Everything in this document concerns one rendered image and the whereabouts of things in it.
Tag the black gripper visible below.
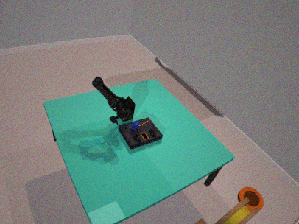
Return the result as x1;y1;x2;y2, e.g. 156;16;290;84
110;108;132;125

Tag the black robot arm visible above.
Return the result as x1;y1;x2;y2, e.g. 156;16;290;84
92;77;130;122

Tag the blue micro servo with orange cable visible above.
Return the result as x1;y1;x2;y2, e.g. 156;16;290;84
130;122;141;130

